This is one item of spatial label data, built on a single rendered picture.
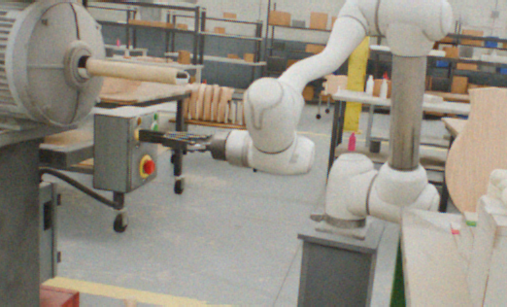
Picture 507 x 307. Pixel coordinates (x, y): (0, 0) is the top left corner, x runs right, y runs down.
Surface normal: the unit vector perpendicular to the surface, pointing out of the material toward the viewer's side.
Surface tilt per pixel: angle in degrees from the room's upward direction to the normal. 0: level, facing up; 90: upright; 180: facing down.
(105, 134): 90
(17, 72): 98
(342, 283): 90
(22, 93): 115
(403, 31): 109
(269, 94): 53
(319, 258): 90
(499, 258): 90
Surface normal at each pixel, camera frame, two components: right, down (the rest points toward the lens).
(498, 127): -0.15, 0.18
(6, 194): 0.99, 0.12
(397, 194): -0.35, 0.31
